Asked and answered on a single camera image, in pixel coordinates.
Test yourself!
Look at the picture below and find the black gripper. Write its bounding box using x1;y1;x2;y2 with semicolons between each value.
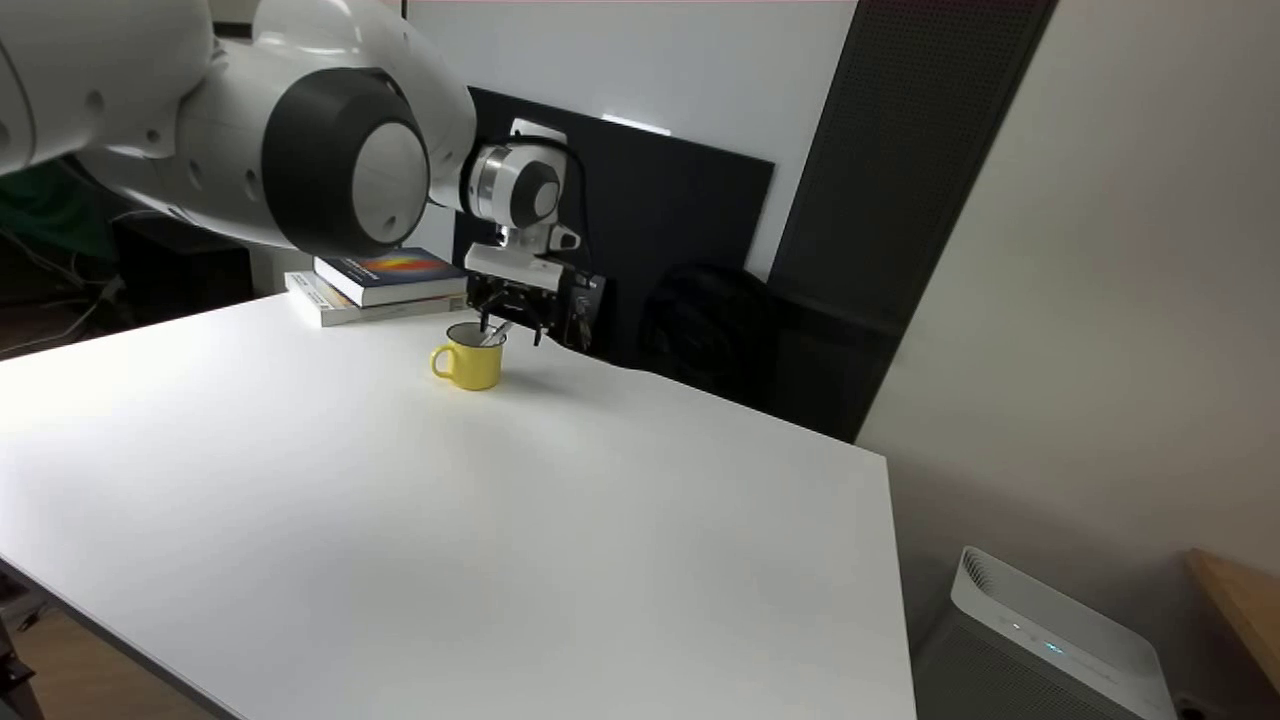
459;249;574;353

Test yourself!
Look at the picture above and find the yellow enamel mug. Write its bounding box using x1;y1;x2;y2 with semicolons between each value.
427;319;510;398

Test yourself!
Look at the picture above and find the colourful top book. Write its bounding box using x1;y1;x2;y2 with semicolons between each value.
311;249;471;314

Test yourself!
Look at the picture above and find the black backpack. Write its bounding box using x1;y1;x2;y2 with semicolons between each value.
637;259;805;406

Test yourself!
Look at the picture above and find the white thick book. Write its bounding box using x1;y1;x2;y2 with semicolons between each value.
278;270;463;331

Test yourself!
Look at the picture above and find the black floor bag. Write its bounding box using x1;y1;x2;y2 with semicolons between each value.
112;218;260;324

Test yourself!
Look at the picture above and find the green cloth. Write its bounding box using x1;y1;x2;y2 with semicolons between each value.
0;156;117;266

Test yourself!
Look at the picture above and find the white air purifier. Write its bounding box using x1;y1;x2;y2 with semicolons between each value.
910;539;1183;720

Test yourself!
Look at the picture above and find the wooden side table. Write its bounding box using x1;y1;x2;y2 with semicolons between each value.
1181;544;1280;696

